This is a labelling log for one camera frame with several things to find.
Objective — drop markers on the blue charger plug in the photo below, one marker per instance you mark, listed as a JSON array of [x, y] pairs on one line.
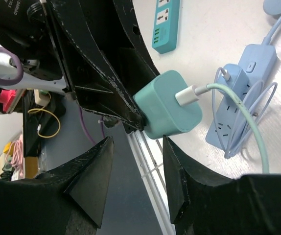
[[236, 79]]

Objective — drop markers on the blue power strip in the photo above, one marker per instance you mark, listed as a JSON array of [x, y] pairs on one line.
[[257, 61]]

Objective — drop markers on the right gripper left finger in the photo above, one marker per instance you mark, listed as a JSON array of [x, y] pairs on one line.
[[67, 200]]

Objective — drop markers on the teal power strip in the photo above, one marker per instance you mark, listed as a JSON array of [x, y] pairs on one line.
[[165, 30]]

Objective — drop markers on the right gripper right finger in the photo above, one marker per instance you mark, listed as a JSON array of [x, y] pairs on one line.
[[204, 202]]

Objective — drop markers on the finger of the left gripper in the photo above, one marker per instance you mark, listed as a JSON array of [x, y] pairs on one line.
[[138, 66]]

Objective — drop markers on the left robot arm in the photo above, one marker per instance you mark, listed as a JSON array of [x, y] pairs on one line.
[[94, 45]]

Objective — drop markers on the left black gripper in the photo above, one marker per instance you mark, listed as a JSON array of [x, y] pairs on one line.
[[79, 41]]

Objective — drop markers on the teal charger plug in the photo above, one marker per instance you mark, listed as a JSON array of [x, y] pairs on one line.
[[163, 114]]

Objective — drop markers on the front aluminium rail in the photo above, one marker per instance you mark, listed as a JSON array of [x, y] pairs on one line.
[[148, 155]]

